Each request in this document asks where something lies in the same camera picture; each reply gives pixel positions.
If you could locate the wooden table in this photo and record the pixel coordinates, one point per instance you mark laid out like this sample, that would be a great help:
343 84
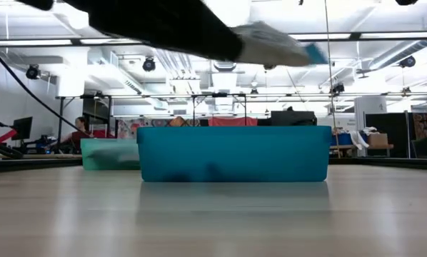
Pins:
342 146

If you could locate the brown patterned tapestry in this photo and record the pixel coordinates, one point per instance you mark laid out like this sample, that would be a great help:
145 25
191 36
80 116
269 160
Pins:
418 118

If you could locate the black monitor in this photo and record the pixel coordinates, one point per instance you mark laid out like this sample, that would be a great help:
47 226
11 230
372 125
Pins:
22 128

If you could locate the blue plastic bin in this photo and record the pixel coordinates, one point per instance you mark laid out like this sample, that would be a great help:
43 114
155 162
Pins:
235 153

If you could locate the white cloth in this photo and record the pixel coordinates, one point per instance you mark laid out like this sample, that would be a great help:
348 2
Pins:
358 139

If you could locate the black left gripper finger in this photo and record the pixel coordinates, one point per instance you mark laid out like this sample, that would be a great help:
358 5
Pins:
217 39

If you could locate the cardboard box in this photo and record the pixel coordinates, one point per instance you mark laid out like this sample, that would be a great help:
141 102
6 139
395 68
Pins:
377 140

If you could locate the green translucent plastic bin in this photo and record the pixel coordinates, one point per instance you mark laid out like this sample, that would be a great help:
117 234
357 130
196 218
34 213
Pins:
106 157

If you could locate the black overhead light rail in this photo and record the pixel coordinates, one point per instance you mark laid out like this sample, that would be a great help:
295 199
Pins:
355 36

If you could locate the colourful patterned tapestry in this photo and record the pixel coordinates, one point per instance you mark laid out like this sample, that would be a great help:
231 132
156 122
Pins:
156 123

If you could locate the blue white Hershey's candy bar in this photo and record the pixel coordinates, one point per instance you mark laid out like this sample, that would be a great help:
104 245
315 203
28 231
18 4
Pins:
277 46

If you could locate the red cloth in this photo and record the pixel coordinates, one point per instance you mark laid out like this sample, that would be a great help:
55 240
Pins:
231 121

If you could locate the black partition panel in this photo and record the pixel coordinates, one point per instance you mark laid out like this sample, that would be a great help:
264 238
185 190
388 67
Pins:
395 128

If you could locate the red bar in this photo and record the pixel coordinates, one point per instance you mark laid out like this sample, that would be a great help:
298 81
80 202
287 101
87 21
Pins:
3 137

